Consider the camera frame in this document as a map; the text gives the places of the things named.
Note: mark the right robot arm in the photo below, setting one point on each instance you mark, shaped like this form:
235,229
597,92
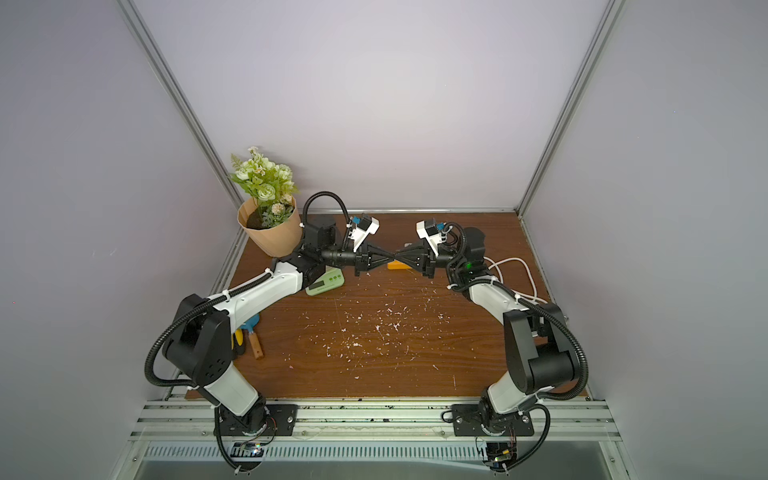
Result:
544,359

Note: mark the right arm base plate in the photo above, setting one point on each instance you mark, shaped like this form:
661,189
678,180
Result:
477,420

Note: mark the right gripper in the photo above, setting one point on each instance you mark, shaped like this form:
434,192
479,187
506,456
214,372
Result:
424,261

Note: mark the blue plastic tool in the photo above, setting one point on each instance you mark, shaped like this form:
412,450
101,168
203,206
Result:
249,325

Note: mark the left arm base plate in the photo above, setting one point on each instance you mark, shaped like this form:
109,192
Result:
271,419

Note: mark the artificial green white flowers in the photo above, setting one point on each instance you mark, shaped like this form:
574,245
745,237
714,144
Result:
270,184

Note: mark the aluminium front rail frame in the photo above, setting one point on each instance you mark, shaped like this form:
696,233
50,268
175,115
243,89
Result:
568,440

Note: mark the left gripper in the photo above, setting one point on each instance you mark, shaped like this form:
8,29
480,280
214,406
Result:
361,261

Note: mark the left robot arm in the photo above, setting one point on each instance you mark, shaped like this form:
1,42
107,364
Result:
195,350

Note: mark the peach flower pot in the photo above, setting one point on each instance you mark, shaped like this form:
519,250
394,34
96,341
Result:
278,241

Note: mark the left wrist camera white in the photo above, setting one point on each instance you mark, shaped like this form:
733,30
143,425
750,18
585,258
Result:
360,228

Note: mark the orange power strip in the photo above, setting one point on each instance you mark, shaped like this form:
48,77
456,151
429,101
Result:
397,265

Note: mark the green electronic scale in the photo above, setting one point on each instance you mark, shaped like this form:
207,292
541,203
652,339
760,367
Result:
333,278

